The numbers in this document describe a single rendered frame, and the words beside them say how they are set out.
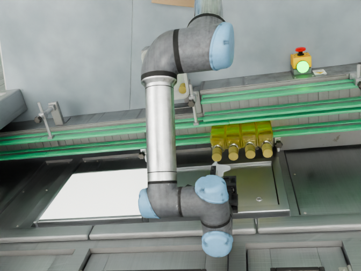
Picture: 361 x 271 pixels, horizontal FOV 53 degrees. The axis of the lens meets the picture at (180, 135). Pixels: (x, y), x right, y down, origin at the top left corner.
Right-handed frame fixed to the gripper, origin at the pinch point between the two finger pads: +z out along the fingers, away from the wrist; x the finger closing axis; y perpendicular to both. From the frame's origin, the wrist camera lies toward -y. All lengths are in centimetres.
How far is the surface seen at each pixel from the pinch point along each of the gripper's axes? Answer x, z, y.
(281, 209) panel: -11.4, -6.2, 20.3
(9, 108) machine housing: 15, 38, -93
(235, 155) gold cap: 0.6, 9.2, 6.6
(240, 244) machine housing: -14.7, -18.0, 6.9
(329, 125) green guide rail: -3, 34, 43
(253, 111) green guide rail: 6.4, 32.9, 14.2
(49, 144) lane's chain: -4, 38, -79
